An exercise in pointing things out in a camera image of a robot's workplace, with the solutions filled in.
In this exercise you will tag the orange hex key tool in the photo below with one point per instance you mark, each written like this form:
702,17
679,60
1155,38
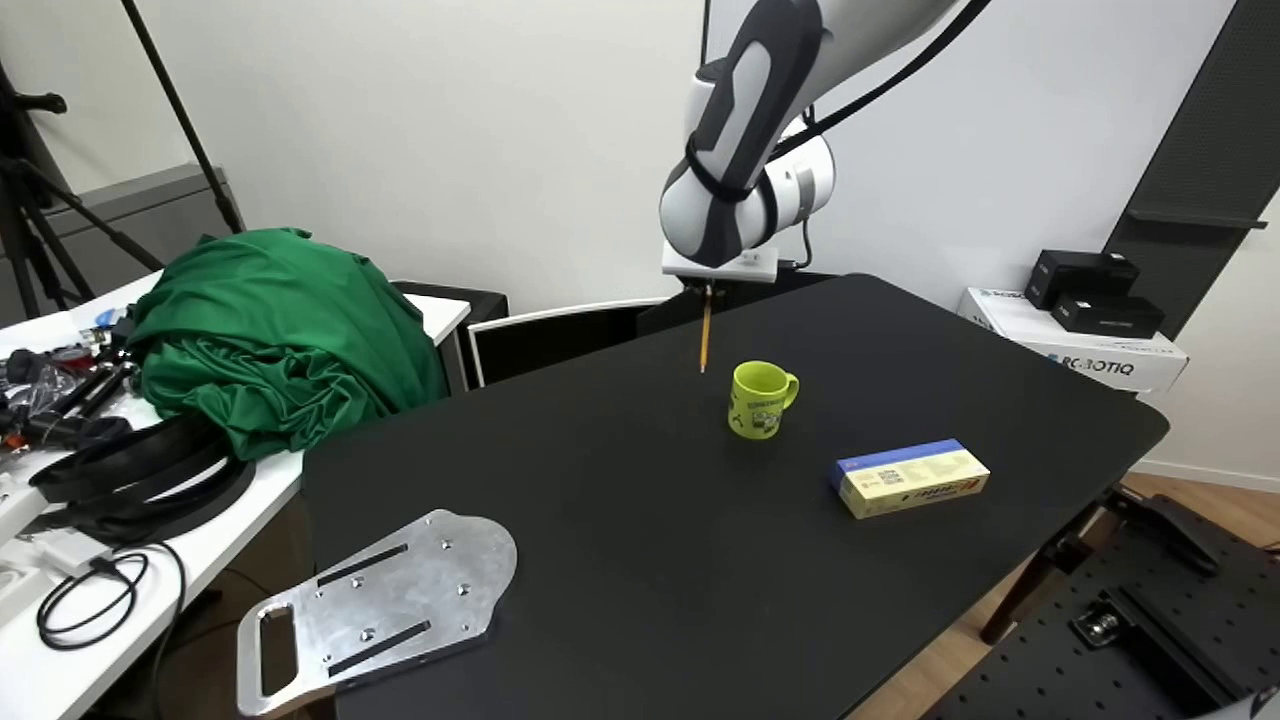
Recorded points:
705,333

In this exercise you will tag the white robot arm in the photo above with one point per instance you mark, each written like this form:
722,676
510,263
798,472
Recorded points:
772,107

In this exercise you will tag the yellow-green mug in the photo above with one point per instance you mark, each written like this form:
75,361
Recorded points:
761,403

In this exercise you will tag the white and blue box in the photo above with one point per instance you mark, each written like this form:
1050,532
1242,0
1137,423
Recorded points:
912,476

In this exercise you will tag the silver metal plate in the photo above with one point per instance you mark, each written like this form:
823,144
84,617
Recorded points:
381,603

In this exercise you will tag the green cloth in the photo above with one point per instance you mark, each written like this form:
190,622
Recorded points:
281,333

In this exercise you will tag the white cardboard box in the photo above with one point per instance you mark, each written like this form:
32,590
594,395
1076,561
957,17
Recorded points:
1080,350

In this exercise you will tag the black boxy device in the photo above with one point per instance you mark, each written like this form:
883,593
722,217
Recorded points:
1080,274

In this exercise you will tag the black flat case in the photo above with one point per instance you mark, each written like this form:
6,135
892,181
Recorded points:
1104,312

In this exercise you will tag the black slanted pole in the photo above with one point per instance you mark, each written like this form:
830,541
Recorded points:
187,124

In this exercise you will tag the black optical breadboard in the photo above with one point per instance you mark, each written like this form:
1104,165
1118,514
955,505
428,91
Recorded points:
1132,641

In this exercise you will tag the pile of small tools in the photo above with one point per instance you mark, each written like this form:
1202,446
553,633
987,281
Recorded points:
53,380

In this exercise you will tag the black vertical panel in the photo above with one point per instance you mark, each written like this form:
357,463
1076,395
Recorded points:
1202,144

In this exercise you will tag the black tripod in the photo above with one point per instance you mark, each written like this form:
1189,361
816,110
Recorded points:
32,202

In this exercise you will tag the white side table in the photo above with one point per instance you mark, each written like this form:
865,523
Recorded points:
53,666

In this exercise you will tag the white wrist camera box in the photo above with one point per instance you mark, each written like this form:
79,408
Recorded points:
726,264

